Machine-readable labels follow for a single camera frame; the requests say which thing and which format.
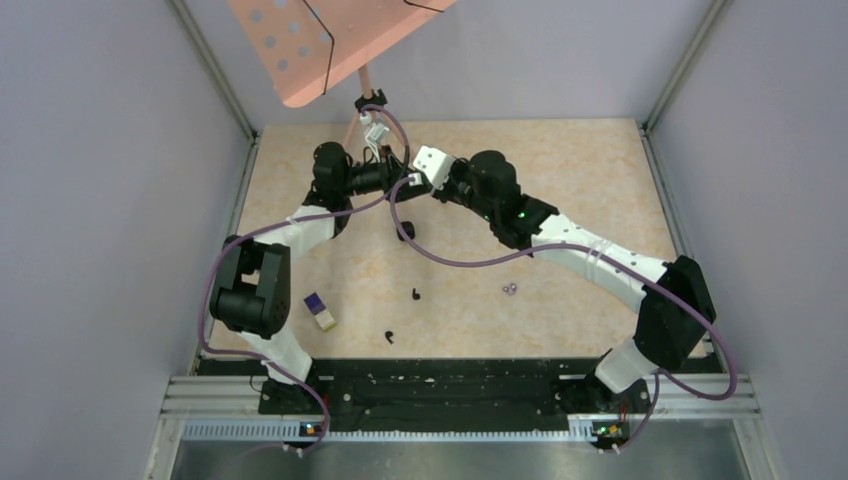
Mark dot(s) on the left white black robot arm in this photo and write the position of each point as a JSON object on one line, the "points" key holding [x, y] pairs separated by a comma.
{"points": [[249, 288]]}

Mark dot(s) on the black earbud charging case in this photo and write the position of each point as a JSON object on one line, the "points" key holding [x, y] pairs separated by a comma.
{"points": [[405, 231]]}

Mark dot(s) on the pink music stand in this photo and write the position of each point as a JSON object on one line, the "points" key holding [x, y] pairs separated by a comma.
{"points": [[308, 47]]}

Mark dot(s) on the purple white small box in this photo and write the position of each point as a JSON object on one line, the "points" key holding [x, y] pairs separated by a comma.
{"points": [[319, 312]]}

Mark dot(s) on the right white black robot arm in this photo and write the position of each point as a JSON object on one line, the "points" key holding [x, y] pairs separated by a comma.
{"points": [[664, 294]]}

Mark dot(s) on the aluminium frame rail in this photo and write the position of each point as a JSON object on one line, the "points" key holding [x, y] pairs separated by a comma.
{"points": [[226, 408]]}

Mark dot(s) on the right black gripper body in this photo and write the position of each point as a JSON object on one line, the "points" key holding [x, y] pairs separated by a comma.
{"points": [[458, 189]]}

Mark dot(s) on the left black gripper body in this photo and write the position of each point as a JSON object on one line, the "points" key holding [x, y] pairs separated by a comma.
{"points": [[384, 174]]}

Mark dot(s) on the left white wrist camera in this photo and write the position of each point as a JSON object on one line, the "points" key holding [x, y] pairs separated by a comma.
{"points": [[375, 131]]}

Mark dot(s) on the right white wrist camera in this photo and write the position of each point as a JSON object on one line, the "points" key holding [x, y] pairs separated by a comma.
{"points": [[434, 165]]}

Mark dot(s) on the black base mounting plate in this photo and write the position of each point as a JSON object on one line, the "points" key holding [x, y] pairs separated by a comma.
{"points": [[459, 395]]}

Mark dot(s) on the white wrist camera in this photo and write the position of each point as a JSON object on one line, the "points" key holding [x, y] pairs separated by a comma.
{"points": [[434, 165], [375, 131]]}

